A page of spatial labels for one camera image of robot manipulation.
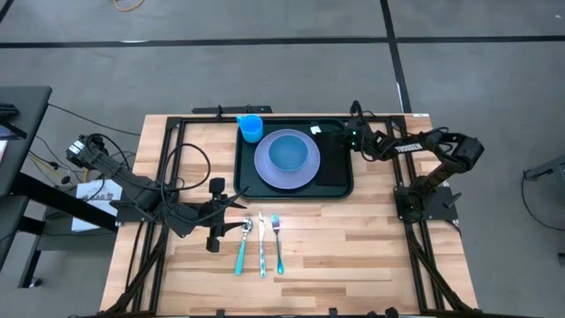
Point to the blue bowl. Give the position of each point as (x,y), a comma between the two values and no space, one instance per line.
(289,152)

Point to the lavender plate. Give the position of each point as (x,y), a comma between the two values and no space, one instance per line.
(265,172)

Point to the iridescent fork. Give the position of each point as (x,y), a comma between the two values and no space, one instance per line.
(276,224)

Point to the blue plastic cup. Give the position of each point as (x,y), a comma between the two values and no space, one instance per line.
(251,130)

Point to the black table clamp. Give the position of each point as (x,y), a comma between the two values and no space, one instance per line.
(220,313)
(333,312)

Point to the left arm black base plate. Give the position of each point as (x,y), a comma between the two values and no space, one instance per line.
(128,213)

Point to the black power strip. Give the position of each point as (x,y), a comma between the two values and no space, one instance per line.
(238,109)

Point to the small black desk device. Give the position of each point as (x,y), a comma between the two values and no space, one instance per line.
(8,110)

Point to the black cloth napkin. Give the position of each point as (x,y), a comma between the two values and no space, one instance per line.
(331,168)

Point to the black round knob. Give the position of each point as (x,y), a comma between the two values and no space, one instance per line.
(372,314)
(390,312)

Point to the dark grey desk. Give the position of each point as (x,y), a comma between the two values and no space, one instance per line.
(35,101)

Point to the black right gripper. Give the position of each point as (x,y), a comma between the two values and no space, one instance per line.
(356,137)

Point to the dark green tray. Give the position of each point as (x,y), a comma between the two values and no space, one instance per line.
(247,176)

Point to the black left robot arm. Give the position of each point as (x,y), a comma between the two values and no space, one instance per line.
(132,181)

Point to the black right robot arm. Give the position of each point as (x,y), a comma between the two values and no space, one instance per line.
(419,148)

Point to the white printed paper sheet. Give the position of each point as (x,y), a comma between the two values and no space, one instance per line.
(88,196)

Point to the black metal table frame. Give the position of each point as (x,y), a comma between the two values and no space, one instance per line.
(173,121)

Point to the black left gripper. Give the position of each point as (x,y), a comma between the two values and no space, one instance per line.
(213,215)

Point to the grey stand leg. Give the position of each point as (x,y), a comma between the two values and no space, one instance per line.
(552,168)

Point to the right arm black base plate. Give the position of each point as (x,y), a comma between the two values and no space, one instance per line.
(441,208)

